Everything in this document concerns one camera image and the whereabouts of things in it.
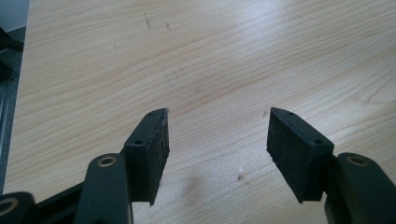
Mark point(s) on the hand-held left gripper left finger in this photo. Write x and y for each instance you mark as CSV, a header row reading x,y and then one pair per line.
x,y
146,155

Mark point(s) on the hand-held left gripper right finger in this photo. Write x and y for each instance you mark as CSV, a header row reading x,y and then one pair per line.
x,y
299,155

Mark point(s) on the aluminium floor rail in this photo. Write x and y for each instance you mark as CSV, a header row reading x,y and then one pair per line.
x,y
6,124

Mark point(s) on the black metal frame strut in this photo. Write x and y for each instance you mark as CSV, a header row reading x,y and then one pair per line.
x,y
9,45

